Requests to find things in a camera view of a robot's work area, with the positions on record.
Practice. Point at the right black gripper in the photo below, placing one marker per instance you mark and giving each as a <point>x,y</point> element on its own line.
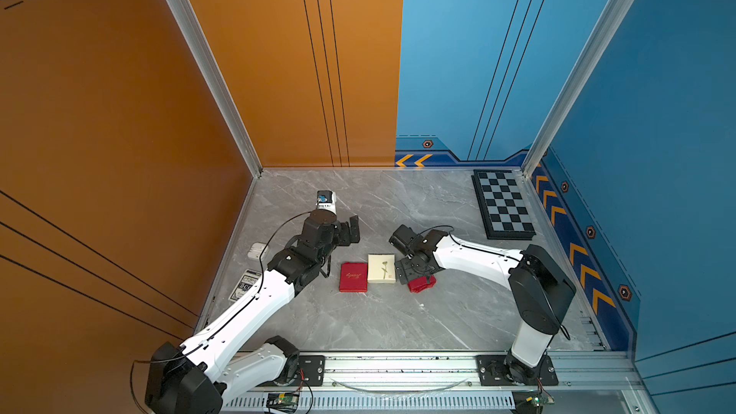
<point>405,272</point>

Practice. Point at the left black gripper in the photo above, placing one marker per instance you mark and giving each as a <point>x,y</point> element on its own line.
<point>345,238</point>

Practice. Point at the red jewelry box lid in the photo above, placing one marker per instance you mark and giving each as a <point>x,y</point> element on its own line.
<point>421,284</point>

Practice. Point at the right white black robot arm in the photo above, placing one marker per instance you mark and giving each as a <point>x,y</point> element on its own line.
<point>542,291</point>

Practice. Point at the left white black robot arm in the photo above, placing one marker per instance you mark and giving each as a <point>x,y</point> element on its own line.
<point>206,371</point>

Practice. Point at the cream lotus print box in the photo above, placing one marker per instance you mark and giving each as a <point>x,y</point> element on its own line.
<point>381,269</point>

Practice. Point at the left closed red jewelry box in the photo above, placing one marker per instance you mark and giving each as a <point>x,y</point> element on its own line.
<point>353,277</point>

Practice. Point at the black white chessboard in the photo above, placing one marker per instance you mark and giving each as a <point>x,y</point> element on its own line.
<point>504,212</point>

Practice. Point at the white earbuds case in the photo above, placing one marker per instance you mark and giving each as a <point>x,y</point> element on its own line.
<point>257,251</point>

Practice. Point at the right green circuit board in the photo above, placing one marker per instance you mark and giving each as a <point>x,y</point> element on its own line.
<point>530,403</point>

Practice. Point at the green circuit board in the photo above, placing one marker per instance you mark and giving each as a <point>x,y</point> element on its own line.
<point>287,403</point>
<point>530,403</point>

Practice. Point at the left green circuit board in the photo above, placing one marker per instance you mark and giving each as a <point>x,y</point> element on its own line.
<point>287,403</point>

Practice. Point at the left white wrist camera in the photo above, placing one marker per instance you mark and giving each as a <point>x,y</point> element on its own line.
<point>326,201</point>

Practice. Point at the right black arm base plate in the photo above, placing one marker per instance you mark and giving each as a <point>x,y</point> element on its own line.
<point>506,370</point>

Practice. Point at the white vented cable duct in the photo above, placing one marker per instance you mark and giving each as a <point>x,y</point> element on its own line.
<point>357,402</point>

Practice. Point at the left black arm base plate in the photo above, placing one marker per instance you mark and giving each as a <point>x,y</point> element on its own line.
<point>310,368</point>

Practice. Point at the aluminium front rail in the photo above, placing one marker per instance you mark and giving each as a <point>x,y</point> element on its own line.
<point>455,370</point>

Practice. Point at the left aluminium corner post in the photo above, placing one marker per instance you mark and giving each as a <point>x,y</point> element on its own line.
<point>190,28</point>

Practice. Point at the aluminium corner post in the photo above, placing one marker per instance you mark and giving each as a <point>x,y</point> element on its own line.
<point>190,28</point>
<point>599,40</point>

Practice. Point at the right aluminium corner post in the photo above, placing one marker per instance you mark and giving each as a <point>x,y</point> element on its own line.
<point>599,40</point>

